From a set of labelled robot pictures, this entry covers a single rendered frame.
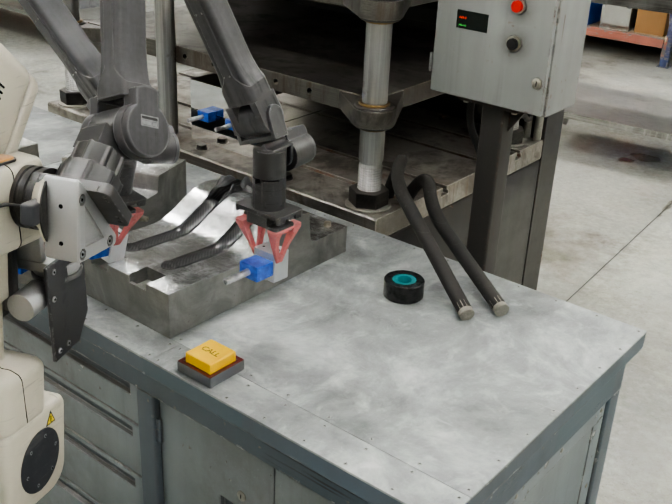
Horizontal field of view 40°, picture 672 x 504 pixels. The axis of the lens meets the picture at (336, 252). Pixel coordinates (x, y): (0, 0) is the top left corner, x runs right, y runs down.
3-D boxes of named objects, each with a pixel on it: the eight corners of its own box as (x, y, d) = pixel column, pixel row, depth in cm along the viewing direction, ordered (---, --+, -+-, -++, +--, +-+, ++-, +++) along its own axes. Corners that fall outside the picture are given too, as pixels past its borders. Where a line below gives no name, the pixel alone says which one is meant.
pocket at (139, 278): (147, 302, 165) (146, 284, 164) (128, 292, 168) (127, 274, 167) (167, 293, 168) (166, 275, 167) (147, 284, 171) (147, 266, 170)
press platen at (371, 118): (384, 187, 216) (389, 114, 208) (50, 76, 288) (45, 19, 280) (551, 113, 275) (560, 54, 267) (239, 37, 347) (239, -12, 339)
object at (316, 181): (374, 242, 222) (376, 215, 219) (48, 120, 294) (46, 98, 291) (540, 158, 282) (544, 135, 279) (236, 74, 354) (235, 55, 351)
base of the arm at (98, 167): (25, 180, 121) (108, 193, 118) (49, 130, 124) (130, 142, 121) (51, 214, 128) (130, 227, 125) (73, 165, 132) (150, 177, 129)
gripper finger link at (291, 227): (271, 248, 166) (272, 199, 162) (301, 260, 162) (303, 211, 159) (244, 259, 162) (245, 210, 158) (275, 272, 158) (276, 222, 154)
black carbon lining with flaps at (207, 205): (171, 282, 169) (170, 235, 165) (115, 255, 178) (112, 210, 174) (297, 226, 194) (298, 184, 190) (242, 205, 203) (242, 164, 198)
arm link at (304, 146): (227, 114, 154) (266, 106, 149) (269, 100, 163) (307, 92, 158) (246, 183, 157) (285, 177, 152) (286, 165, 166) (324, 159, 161)
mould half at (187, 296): (170, 339, 164) (167, 271, 159) (79, 291, 179) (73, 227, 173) (345, 251, 200) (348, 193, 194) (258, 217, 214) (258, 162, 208)
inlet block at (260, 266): (235, 300, 155) (235, 272, 153) (214, 291, 158) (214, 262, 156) (287, 277, 165) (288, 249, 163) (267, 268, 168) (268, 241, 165)
